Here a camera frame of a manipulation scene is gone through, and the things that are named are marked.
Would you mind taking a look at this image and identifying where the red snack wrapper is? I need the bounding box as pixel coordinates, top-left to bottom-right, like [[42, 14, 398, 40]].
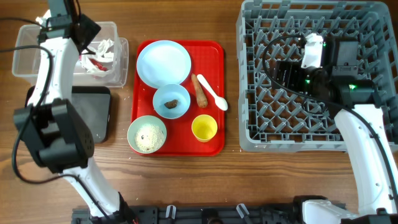
[[79, 55, 108, 73]]

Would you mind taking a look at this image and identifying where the large light blue plate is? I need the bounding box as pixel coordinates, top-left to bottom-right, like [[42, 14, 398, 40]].
[[136, 40, 192, 89]]

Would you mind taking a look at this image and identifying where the yellow plastic cup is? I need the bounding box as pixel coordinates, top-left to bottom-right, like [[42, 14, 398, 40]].
[[192, 114, 218, 142]]

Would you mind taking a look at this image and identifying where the small light blue bowl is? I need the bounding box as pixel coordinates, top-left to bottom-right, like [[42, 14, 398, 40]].
[[152, 84, 191, 119]]

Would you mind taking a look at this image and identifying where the brown food scrap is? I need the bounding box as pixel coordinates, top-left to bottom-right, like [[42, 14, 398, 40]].
[[164, 100, 178, 109]]

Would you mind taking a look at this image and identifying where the light green bowl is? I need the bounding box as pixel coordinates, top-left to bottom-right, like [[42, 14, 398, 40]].
[[127, 115, 167, 154]]

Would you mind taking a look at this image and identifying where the white rice pile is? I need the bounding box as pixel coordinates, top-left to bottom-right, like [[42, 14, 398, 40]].
[[134, 124, 166, 154]]

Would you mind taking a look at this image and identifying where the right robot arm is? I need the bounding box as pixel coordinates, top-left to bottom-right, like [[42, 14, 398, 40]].
[[269, 34, 397, 223]]

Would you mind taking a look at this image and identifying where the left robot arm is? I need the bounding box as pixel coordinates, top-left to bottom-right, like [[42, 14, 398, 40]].
[[12, 1, 139, 223]]

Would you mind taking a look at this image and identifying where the clear plastic waste bin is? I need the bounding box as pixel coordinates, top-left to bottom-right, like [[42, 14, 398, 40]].
[[12, 22, 129, 88]]

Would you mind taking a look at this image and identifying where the grey dishwasher rack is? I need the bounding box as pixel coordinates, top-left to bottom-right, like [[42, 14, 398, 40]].
[[236, 1, 397, 152]]

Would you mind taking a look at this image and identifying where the black rectangular tray bin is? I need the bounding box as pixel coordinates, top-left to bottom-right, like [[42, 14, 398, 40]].
[[24, 85, 112, 144]]

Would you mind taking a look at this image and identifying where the white plastic spoon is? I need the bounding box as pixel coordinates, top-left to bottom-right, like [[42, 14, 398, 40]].
[[197, 74, 228, 111]]

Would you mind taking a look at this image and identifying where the brown carrot stick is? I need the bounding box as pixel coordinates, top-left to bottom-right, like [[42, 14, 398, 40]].
[[191, 73, 208, 108]]

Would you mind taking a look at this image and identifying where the red serving tray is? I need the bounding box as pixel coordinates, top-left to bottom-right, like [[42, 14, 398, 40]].
[[127, 40, 225, 156]]

